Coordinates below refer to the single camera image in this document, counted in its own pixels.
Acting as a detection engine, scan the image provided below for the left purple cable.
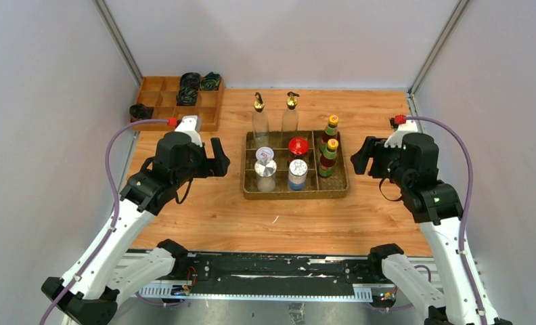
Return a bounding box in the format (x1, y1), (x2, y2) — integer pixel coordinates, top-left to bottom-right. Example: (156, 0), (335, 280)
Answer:
(38, 118), (173, 325)

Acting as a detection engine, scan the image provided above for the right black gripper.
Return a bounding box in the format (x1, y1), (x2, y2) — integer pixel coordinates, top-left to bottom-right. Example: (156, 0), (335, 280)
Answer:
(349, 135), (411, 188)

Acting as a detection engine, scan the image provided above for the silver-lid spice jar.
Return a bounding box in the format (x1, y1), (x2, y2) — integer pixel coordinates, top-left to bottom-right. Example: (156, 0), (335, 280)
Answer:
(288, 159), (308, 191)
(254, 158), (277, 192)

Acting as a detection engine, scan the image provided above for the green coiled item top-right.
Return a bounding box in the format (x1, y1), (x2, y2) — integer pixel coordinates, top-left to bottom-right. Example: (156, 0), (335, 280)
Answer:
(200, 72), (221, 91)

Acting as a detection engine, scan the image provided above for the dark coiled item middle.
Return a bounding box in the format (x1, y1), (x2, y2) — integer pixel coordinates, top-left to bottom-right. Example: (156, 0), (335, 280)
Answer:
(176, 87), (198, 106)

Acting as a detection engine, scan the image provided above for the white-lid sauce jar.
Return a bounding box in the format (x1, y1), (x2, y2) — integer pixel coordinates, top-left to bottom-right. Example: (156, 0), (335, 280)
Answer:
(255, 146), (275, 160)

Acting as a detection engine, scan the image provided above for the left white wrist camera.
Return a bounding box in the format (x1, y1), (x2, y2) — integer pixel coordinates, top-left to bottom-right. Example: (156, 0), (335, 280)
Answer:
(175, 115), (203, 147)

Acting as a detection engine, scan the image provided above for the yellow-cap sauce bottle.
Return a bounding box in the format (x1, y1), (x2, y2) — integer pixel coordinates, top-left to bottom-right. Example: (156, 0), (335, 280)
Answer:
(317, 139), (339, 178)
(319, 115), (339, 152)

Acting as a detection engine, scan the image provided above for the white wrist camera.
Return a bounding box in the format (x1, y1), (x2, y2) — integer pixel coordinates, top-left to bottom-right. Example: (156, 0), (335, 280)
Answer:
(384, 115), (419, 148)
(175, 115), (203, 147)

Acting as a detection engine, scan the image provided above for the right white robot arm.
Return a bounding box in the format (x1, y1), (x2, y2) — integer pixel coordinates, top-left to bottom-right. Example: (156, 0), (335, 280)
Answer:
(351, 133), (509, 324)

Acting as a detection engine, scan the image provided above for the black coiled item outside tray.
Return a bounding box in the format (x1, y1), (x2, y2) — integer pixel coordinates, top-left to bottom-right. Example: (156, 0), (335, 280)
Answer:
(129, 103), (154, 122)

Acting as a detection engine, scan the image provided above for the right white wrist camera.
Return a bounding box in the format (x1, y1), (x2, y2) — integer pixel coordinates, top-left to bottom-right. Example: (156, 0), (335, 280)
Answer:
(384, 115), (419, 148)

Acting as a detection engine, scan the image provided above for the wooden compartment tray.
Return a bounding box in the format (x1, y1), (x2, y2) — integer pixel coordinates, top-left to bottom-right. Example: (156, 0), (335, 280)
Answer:
(136, 76), (225, 131)

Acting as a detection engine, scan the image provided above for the brownish glass oil bottle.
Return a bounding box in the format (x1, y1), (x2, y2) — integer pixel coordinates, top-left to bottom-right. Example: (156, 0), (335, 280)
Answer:
(281, 91), (300, 143)

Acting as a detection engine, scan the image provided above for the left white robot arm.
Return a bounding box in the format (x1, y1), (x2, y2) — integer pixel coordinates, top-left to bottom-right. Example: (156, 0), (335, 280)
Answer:
(40, 131), (230, 324)

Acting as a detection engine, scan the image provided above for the woven wicker divided tray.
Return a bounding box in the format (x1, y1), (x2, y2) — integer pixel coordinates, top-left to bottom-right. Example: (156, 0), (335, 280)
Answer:
(242, 130), (349, 200)

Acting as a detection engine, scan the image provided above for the clear oil bottle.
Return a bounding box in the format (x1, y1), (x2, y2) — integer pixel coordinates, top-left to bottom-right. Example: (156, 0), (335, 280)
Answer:
(252, 92), (269, 148)

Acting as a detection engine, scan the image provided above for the red-lid sauce jar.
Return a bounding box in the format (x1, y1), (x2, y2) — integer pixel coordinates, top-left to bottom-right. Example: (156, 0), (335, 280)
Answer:
(288, 137), (309, 165)

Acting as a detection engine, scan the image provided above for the black coiled item top-middle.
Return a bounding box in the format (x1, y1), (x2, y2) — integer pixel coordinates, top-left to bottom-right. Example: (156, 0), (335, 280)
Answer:
(179, 72), (202, 91)

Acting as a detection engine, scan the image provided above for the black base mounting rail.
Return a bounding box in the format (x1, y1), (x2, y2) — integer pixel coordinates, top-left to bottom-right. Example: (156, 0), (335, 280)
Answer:
(161, 252), (395, 299)

